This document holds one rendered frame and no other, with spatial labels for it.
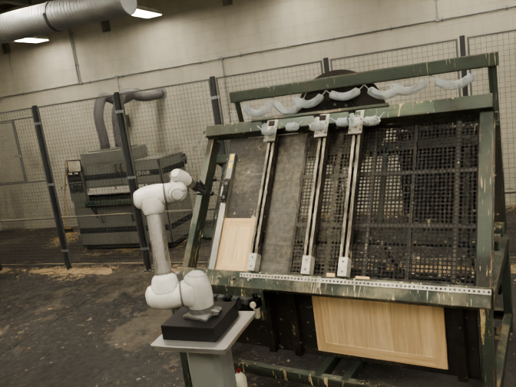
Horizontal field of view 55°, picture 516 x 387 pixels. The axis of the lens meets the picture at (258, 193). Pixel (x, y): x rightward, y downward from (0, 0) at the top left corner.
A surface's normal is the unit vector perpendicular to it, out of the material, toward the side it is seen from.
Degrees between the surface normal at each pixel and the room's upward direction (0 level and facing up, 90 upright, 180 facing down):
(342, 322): 90
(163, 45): 90
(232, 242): 57
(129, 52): 90
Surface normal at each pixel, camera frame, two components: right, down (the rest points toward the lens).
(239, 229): -0.49, -0.34
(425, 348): -0.50, 0.22
